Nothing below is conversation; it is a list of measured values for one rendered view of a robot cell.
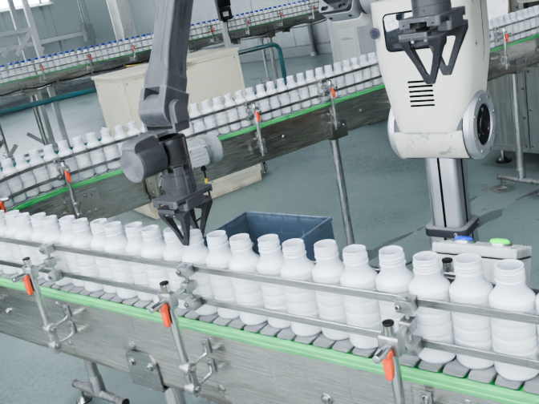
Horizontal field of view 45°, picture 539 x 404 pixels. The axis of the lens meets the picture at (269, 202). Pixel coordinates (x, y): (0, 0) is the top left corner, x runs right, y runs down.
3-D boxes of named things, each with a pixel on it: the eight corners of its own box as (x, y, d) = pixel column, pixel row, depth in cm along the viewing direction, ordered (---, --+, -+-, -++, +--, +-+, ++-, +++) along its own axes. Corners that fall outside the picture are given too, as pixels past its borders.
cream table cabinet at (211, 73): (229, 171, 632) (203, 50, 596) (265, 179, 581) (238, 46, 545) (126, 208, 577) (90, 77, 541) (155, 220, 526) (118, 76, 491)
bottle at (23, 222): (50, 277, 161) (30, 216, 156) (26, 282, 161) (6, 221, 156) (55, 268, 167) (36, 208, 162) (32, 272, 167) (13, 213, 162)
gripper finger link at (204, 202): (170, 245, 123) (158, 199, 120) (196, 231, 128) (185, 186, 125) (196, 248, 119) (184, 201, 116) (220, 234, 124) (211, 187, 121)
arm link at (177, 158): (189, 127, 117) (168, 128, 120) (163, 138, 112) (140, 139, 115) (198, 163, 119) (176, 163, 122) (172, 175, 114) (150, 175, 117)
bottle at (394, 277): (424, 353, 99) (411, 256, 94) (385, 357, 100) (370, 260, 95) (422, 333, 105) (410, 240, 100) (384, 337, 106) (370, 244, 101)
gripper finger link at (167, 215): (165, 248, 122) (153, 201, 119) (191, 233, 127) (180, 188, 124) (191, 252, 118) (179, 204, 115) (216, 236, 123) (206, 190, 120)
